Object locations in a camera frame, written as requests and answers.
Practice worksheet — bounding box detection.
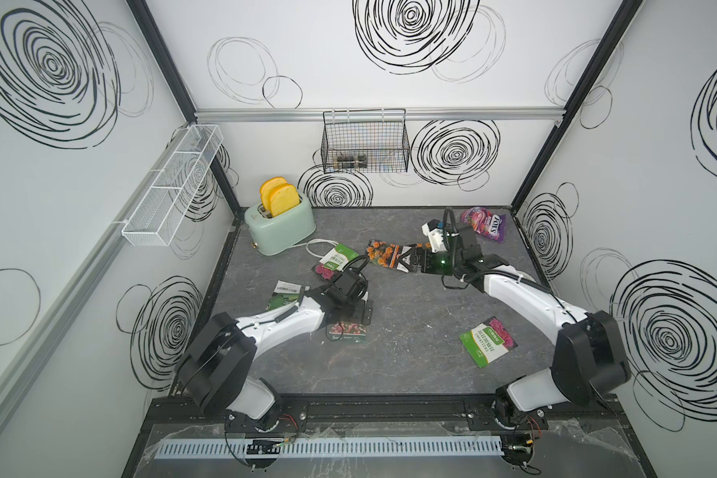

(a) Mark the white slotted cable duct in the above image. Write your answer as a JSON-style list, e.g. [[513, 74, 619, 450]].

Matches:
[[155, 436, 504, 461]]

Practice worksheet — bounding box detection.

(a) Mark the yellow toast slice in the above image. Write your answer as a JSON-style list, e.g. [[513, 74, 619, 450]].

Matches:
[[269, 183, 301, 217], [260, 176, 288, 210]]

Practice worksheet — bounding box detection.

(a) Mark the dark object in basket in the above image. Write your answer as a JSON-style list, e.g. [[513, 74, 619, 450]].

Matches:
[[333, 155, 368, 170]]

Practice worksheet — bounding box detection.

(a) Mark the yellow toast slice front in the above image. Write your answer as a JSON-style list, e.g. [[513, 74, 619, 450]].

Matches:
[[269, 183, 301, 217]]

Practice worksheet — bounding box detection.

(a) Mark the mint green toaster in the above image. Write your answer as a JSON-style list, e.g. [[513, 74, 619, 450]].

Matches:
[[244, 193, 316, 256]]

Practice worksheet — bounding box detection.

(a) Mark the pink flower field seed packet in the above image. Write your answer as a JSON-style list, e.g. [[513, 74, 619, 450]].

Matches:
[[326, 322, 368, 344]]

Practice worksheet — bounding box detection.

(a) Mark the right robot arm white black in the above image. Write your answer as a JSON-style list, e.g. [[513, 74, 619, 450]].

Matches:
[[398, 220, 631, 428]]

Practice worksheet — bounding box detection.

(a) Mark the yellow toast slice back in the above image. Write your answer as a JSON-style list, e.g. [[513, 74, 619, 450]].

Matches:
[[260, 176, 288, 210]]

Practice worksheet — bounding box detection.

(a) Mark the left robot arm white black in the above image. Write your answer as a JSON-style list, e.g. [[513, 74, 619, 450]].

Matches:
[[175, 268, 370, 428]]

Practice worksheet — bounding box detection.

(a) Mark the white toaster power cable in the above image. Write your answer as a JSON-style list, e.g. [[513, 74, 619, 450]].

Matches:
[[291, 238, 340, 260]]

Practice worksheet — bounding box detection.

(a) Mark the black wire wall basket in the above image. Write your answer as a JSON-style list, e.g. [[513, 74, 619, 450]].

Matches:
[[320, 109, 411, 173]]

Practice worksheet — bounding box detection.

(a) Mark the white wire wall shelf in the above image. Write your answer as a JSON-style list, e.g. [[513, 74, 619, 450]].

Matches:
[[121, 123, 223, 247]]

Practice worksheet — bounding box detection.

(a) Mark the green leafy seed packet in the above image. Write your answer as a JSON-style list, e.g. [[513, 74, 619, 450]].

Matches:
[[267, 281, 304, 311]]

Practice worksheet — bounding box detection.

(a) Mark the orange marigold seed packet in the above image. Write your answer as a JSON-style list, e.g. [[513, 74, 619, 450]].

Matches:
[[366, 240, 416, 271]]

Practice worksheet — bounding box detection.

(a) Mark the purple candy bag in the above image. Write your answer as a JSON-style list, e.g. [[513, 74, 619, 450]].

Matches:
[[461, 206, 506, 243]]

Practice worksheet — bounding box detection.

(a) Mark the green white impatiens seed packet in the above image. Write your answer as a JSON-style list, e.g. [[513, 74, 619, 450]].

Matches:
[[313, 243, 359, 281]]

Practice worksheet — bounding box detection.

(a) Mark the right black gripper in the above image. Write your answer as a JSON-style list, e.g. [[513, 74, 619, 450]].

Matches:
[[399, 245, 463, 275]]

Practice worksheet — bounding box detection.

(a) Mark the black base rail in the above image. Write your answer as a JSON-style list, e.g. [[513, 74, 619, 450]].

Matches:
[[139, 394, 625, 435]]

